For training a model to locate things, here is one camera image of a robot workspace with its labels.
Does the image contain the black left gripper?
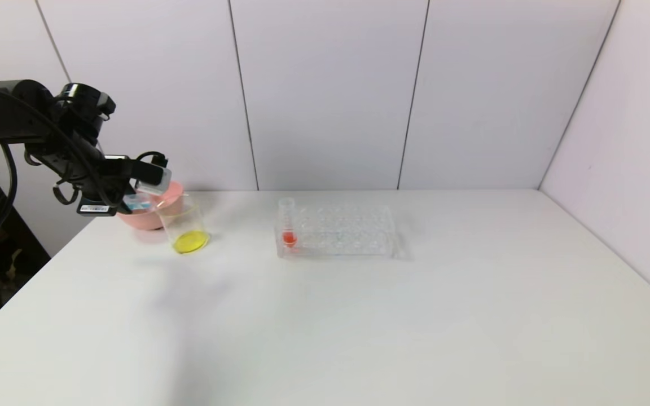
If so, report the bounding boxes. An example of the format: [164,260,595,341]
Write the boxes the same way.
[76,154,153,217]

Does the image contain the clear glass beaker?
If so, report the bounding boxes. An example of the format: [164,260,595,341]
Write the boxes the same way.
[156,193,212,254]

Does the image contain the test tube with red pigment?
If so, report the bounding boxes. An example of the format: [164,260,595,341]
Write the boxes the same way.
[279,197,298,249]

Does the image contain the clear acrylic test tube rack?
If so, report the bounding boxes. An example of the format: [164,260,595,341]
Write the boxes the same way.
[274,197,398,260]

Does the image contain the pink plastic bowl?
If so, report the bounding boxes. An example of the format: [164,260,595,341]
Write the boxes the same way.
[115,180,186,231]

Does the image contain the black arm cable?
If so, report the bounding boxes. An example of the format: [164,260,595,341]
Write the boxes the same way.
[0,83,128,277]

